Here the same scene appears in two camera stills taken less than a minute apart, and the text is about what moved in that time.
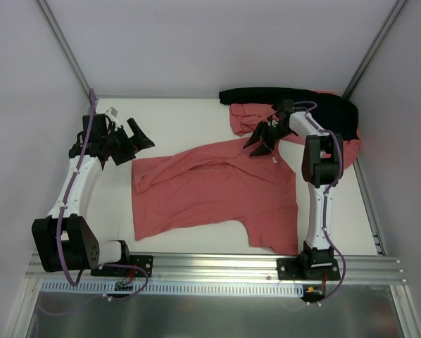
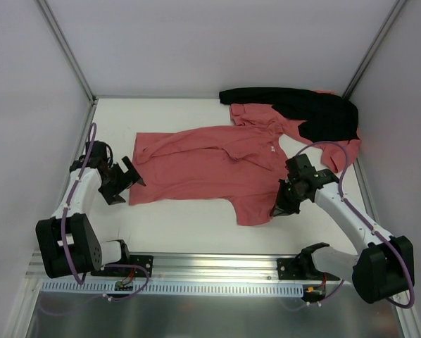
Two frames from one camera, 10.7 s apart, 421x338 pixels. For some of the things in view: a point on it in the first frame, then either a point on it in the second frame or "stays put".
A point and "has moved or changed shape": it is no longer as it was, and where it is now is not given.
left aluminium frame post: (59, 36) stays put
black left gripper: (124, 144) -> (120, 182)
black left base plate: (146, 262) stays put
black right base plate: (308, 269) stays put
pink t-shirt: (218, 184) has moved or changed shape
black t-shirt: (335, 115) stays put
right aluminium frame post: (386, 25) stays put
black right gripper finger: (262, 127) -> (279, 212)
